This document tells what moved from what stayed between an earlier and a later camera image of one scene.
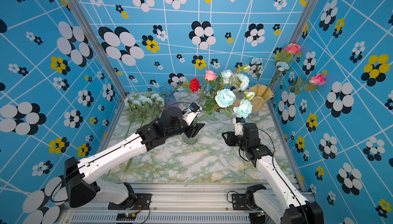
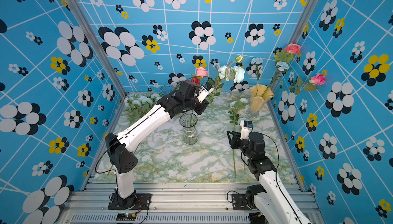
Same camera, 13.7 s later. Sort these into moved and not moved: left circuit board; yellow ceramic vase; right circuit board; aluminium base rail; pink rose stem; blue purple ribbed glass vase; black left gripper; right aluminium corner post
Moved: black left gripper; pink rose stem
Not moved: yellow ceramic vase; left circuit board; blue purple ribbed glass vase; aluminium base rail; right circuit board; right aluminium corner post
